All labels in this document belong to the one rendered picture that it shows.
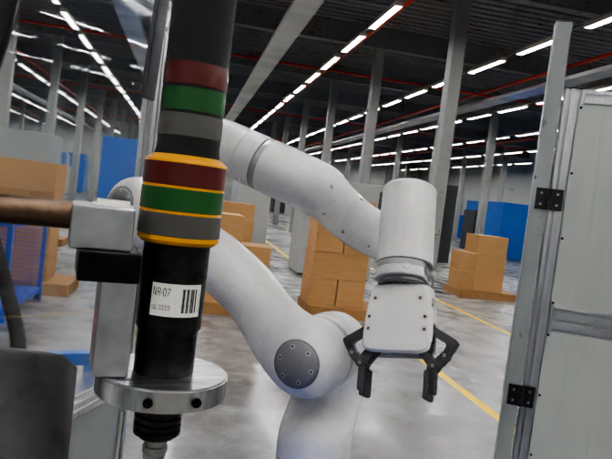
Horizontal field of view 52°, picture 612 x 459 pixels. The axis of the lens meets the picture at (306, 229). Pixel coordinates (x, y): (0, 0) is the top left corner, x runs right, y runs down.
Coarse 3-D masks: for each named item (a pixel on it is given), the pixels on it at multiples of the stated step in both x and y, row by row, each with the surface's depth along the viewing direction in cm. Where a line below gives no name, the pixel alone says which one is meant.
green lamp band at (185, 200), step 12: (144, 192) 33; (156, 192) 32; (168, 192) 32; (180, 192) 32; (192, 192) 32; (204, 192) 32; (144, 204) 32; (156, 204) 32; (168, 204) 32; (180, 204) 32; (192, 204) 32; (204, 204) 32; (216, 204) 33
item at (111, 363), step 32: (96, 224) 31; (128, 224) 32; (96, 256) 31; (128, 256) 31; (128, 288) 32; (96, 320) 32; (128, 320) 32; (96, 352) 32; (128, 352) 32; (96, 384) 33; (128, 384) 31; (160, 384) 32; (192, 384) 32; (224, 384) 34
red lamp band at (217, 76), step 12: (168, 60) 32; (180, 60) 32; (168, 72) 32; (180, 72) 32; (192, 72) 32; (204, 72) 32; (216, 72) 32; (228, 72) 33; (192, 84) 32; (204, 84) 32; (216, 84) 32
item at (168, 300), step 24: (144, 240) 33; (144, 264) 33; (168, 264) 32; (192, 264) 33; (144, 288) 33; (168, 288) 32; (192, 288) 33; (144, 312) 33; (168, 312) 32; (192, 312) 33; (144, 336) 33; (168, 336) 33; (192, 336) 34; (144, 360) 33; (168, 360) 33; (192, 360) 34; (144, 432) 33; (168, 432) 34
